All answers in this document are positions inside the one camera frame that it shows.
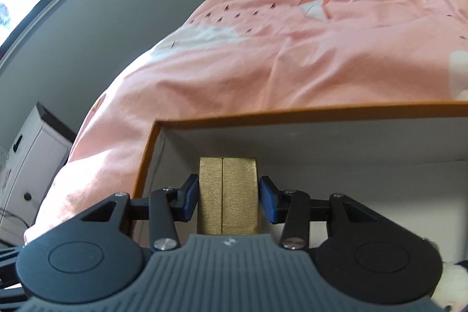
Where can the pink printed blanket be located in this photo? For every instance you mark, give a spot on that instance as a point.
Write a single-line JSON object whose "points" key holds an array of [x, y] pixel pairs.
{"points": [[292, 59]]}

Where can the orange cardboard box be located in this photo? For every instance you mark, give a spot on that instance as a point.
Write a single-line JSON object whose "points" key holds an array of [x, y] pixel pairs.
{"points": [[329, 140]]}

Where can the white cabinet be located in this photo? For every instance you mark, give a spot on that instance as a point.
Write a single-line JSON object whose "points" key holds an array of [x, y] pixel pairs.
{"points": [[33, 158]]}

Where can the gold gift box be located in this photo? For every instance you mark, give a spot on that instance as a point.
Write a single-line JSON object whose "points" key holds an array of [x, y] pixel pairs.
{"points": [[228, 195]]}

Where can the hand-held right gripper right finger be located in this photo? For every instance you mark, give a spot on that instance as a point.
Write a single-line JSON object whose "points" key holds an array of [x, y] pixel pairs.
{"points": [[267, 200]]}

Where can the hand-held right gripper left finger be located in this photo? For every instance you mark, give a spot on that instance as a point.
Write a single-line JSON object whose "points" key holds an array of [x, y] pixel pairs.
{"points": [[191, 198]]}

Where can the panda plush toy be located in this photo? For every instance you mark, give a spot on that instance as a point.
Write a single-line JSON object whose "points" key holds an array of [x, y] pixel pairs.
{"points": [[453, 282]]}

